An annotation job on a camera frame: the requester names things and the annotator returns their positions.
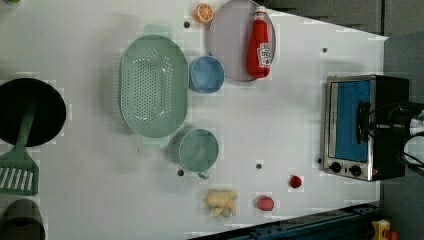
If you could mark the black utensil holder cup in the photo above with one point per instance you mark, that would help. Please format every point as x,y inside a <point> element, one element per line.
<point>49,116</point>

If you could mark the blue metal table frame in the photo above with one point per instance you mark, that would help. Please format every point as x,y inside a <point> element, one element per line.
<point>349,223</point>

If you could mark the strawberry toy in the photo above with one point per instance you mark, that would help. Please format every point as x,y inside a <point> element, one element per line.
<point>265,203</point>

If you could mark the teal mug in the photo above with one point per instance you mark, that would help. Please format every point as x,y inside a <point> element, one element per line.
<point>197,151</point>

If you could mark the orange slice toy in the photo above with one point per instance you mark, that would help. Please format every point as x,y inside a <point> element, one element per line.
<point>203,13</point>

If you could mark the lilac round plate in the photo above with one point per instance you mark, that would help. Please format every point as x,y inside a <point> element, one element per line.
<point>229,36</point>

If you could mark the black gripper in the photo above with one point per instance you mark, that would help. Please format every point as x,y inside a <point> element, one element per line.
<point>392,127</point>

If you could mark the black toaster oven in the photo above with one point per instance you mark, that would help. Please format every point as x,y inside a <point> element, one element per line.
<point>382,161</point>

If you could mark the grey cup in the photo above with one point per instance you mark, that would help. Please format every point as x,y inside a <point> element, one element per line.
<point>22,220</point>

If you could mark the blue bowl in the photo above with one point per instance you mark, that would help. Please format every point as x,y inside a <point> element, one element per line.
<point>206,75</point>

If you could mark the green perforated colander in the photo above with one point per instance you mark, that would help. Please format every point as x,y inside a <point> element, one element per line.
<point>153,76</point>

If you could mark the green slotted spatula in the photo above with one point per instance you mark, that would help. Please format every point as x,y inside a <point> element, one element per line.
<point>19,174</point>

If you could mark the red ketchup bottle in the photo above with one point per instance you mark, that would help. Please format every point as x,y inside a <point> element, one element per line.
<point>259,56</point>

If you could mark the red tomato toy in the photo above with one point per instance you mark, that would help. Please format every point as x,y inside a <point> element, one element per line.
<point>295,181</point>

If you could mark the peeled banana toy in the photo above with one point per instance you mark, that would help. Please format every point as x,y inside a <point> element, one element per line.
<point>221,200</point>

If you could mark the blue glass oven door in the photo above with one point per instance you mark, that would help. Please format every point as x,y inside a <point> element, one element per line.
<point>344,142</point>

